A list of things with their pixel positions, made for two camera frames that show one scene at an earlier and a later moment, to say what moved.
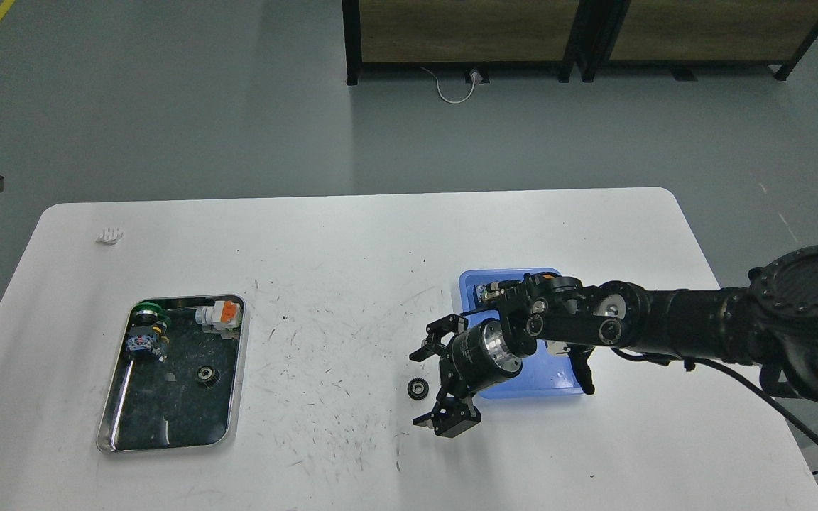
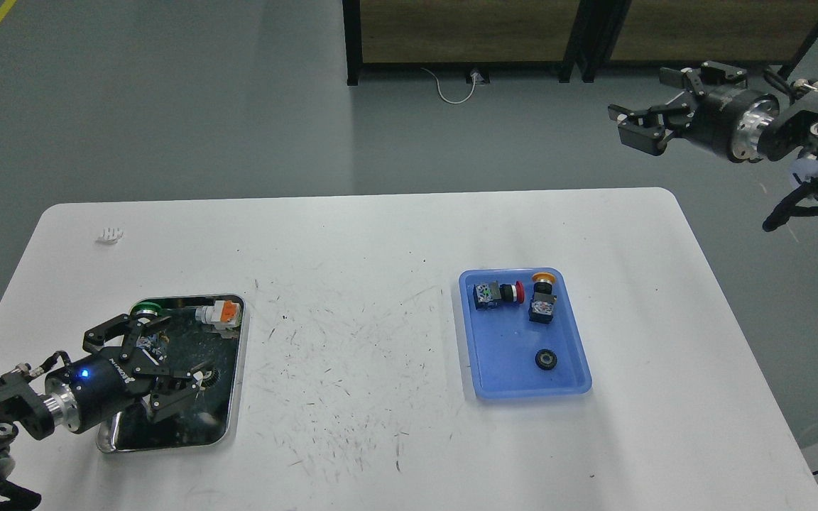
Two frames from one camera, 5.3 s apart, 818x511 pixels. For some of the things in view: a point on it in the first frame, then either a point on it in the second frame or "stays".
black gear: [209, 376] stays
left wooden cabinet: [459, 32] stays
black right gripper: [478, 358] to [728, 121]
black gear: [418, 388] to [546, 359]
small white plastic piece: [110, 235] stays
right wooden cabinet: [684, 35] stays
